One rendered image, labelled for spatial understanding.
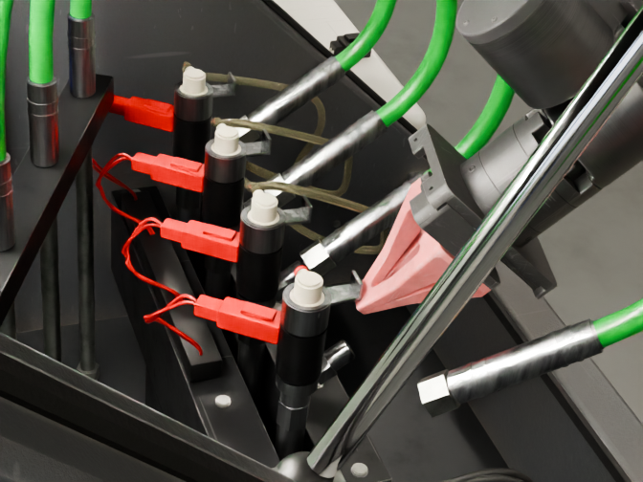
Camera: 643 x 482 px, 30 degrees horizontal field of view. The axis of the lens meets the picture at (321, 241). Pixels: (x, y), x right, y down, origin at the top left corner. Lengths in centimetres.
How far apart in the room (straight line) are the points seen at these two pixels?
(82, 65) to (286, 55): 20
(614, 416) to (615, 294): 174
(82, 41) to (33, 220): 15
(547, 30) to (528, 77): 3
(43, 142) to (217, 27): 23
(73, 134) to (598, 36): 36
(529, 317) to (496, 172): 31
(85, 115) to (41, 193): 10
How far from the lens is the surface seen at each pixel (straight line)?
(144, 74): 94
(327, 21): 125
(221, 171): 80
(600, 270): 267
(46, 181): 76
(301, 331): 69
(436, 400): 62
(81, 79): 84
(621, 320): 60
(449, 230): 63
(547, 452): 93
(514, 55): 60
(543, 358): 61
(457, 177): 65
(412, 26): 352
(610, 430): 87
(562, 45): 60
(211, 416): 77
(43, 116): 75
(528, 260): 66
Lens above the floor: 153
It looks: 36 degrees down
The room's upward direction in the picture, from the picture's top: 7 degrees clockwise
